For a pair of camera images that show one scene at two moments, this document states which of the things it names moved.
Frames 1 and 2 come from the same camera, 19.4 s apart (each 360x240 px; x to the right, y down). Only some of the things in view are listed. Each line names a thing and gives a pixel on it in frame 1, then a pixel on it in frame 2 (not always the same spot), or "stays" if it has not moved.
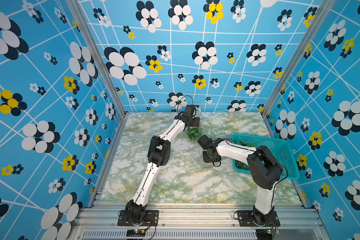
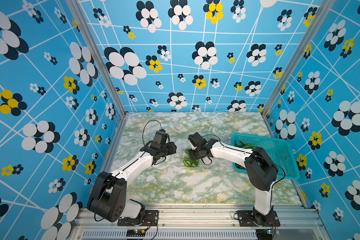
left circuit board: x=135 y=232 stays
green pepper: x=249 y=145 stays
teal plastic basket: x=281 y=148 stays
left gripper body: x=193 y=122 to x=169 y=148
